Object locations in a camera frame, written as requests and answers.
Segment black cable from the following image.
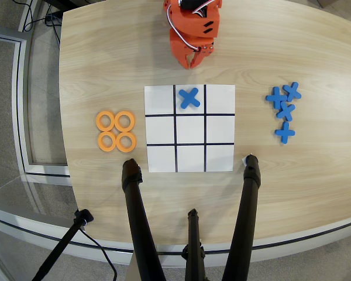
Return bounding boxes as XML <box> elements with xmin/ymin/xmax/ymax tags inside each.
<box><xmin>78</xmin><ymin>227</ymin><xmax>118</xmax><ymax>281</ymax></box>

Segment grey metal partition frame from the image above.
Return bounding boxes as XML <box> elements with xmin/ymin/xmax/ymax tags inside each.
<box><xmin>0</xmin><ymin>31</ymin><xmax>71</xmax><ymax>179</ymax></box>

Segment black tripod leg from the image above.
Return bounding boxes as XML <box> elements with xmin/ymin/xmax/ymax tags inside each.
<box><xmin>181</xmin><ymin>208</ymin><xmax>207</xmax><ymax>281</ymax></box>
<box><xmin>221</xmin><ymin>154</ymin><xmax>262</xmax><ymax>281</ymax></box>
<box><xmin>121</xmin><ymin>158</ymin><xmax>167</xmax><ymax>281</ymax></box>

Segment white tic-tac-toe grid sheet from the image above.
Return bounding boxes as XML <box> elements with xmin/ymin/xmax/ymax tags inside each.
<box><xmin>144</xmin><ymin>84</ymin><xmax>236</xmax><ymax>173</ymax></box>

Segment blue foam cross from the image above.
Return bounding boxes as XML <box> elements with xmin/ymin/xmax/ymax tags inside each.
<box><xmin>274</xmin><ymin>121</ymin><xmax>297</xmax><ymax>145</ymax></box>
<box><xmin>178</xmin><ymin>87</ymin><xmax>201</xmax><ymax>109</ymax></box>
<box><xmin>276</xmin><ymin>101</ymin><xmax>296</xmax><ymax>122</ymax></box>
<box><xmin>282</xmin><ymin>81</ymin><xmax>302</xmax><ymax>102</ymax></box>
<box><xmin>265</xmin><ymin>86</ymin><xmax>288</xmax><ymax>109</ymax></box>

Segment orange ring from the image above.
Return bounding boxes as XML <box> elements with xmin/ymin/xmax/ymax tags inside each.
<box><xmin>95</xmin><ymin>110</ymin><xmax>116</xmax><ymax>132</ymax></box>
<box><xmin>97</xmin><ymin>131</ymin><xmax>118</xmax><ymax>152</ymax></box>
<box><xmin>113</xmin><ymin>110</ymin><xmax>136</xmax><ymax>132</ymax></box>
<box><xmin>115</xmin><ymin>131</ymin><xmax>137</xmax><ymax>153</ymax></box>

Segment thin black stand pole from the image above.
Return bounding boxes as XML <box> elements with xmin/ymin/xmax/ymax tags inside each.
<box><xmin>31</xmin><ymin>208</ymin><xmax>95</xmax><ymax>281</ymax></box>

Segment black floor cables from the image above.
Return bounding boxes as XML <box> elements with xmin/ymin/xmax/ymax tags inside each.
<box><xmin>22</xmin><ymin>0</ymin><xmax>62</xmax><ymax>46</ymax></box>

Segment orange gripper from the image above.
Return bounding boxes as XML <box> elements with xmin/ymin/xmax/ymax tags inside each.
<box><xmin>169</xmin><ymin>27</ymin><xmax>216</xmax><ymax>70</ymax></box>

